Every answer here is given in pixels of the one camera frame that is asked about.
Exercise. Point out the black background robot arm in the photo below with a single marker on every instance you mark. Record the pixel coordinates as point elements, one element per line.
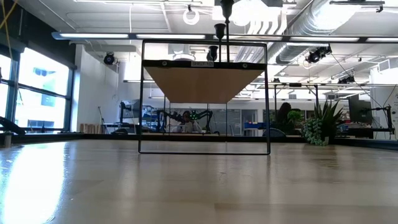
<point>203,114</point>
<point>174,116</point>

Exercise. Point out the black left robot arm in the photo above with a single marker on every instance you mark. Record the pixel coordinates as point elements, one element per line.
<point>12,127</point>

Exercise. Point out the person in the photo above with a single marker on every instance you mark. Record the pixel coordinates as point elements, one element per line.
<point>186,126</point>
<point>283,115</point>

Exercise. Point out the blue storage bin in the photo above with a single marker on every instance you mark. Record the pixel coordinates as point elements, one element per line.
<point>255,125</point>

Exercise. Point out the black equipment stand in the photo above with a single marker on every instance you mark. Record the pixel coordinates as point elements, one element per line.
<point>126,115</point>

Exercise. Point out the small green plant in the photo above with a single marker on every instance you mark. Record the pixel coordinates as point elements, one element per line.
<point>294,115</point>

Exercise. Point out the wooden pallet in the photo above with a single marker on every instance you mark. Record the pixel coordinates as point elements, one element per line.
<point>90,128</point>

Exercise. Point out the trailing green succulent plant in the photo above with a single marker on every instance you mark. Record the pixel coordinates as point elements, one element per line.
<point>312,132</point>

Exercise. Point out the long ceiling light bar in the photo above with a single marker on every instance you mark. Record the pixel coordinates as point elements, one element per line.
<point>93,35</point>

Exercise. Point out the spiky green potted plant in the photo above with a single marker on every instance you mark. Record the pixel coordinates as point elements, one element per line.
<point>329,119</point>

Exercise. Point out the black computer monitor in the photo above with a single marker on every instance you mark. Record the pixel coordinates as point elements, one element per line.
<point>359,110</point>

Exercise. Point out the wooden shelf black metal frame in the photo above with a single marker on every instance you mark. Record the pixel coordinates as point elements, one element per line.
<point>202,84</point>

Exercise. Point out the black ceiling camera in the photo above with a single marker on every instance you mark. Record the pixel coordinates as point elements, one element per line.
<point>346,80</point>
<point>109,58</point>
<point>315,56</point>

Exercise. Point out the silver ventilation duct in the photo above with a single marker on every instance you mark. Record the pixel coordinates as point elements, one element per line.
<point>292,51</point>

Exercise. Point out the black metal rig frame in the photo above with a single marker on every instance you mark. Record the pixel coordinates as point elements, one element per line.
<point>77,137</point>

